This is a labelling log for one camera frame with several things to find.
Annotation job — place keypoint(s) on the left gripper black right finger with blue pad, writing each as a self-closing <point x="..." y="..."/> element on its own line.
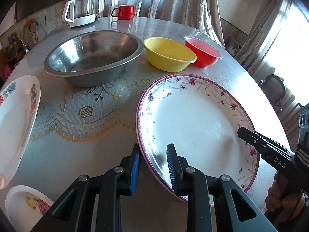
<point x="213" y="202"/>

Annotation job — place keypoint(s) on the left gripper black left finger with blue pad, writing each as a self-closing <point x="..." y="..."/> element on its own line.
<point x="94" y="202"/>

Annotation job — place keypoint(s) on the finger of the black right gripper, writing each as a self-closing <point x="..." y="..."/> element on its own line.
<point x="250" y="137"/>

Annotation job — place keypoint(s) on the white rose pattern plate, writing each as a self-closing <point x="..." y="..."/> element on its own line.
<point x="25" y="206"/>

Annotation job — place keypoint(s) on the purple floral rimmed plate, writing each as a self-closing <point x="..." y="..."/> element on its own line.
<point x="201" y="119"/>

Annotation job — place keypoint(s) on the large stainless steel bowl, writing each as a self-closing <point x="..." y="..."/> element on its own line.
<point x="93" y="58"/>

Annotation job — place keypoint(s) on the person's right hand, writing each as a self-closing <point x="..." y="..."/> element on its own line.
<point x="295" y="203"/>

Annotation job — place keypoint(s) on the round back chair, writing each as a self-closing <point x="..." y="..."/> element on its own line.
<point x="274" y="89"/>

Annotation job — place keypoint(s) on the lace patterned tablecloth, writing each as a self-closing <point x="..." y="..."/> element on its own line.
<point x="82" y="114"/>

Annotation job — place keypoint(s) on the red plastic bowl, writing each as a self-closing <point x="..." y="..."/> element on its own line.
<point x="206" y="55"/>

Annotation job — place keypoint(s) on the yellow plastic bowl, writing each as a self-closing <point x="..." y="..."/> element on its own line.
<point x="168" y="55"/>

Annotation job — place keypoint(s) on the red mug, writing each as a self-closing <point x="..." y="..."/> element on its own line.
<point x="124" y="12"/>

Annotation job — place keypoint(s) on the white glass electric kettle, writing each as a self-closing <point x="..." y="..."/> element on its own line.
<point x="79" y="12"/>

